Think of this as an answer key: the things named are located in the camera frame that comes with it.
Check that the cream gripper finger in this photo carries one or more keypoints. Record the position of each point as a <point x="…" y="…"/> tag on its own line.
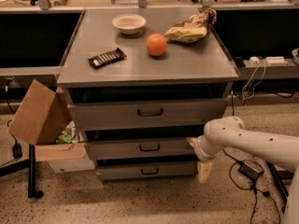
<point x="192" y="141"/>
<point x="204" y="168"/>

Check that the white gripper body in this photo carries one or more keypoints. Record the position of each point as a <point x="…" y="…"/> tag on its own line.
<point x="199" y="148"/>

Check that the grey drawer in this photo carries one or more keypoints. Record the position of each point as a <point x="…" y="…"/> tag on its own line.
<point x="141" y="149"/>
<point x="146" y="114"/>
<point x="147" y="170"/>

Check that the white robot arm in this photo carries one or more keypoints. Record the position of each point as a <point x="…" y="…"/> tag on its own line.
<point x="281" y="150"/>

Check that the grey top drawer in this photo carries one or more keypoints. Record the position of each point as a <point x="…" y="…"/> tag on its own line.
<point x="146" y="114"/>

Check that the grey bottom drawer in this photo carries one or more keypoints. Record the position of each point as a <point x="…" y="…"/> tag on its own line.
<point x="147" y="170"/>

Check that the grey drawer cabinet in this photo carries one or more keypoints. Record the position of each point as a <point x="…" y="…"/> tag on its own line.
<point x="196" y="71"/>

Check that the black power adapter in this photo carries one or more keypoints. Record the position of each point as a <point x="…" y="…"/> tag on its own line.
<point x="250" y="170"/>

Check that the black table leg right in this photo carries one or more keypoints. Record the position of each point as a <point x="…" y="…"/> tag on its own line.
<point x="279" y="177"/>

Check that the black table leg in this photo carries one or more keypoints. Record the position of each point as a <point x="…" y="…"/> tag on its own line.
<point x="279" y="177"/>
<point x="33" y="192"/>

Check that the orange fruit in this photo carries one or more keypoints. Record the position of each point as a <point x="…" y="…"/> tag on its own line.
<point x="156" y="45"/>

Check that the white power strip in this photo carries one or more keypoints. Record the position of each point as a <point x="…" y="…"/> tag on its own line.
<point x="268" y="61"/>

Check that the yellow brown chip bag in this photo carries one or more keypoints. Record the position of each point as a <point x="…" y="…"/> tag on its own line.
<point x="193" y="29"/>

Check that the black snack bar wrapper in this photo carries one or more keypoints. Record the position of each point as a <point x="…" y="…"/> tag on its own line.
<point x="107" y="58"/>

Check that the green snack packet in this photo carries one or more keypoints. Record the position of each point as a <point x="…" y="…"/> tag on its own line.
<point x="64" y="138"/>

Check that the white bowl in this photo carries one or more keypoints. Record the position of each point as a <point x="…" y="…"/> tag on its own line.
<point x="129" y="24"/>

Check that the brown cardboard box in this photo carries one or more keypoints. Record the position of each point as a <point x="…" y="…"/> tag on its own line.
<point x="41" y="117"/>

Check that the black table leg left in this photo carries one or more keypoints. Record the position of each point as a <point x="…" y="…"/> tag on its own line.
<point x="33" y="192"/>

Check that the black plug adapter left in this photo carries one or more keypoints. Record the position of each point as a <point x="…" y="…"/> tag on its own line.
<point x="17" y="152"/>

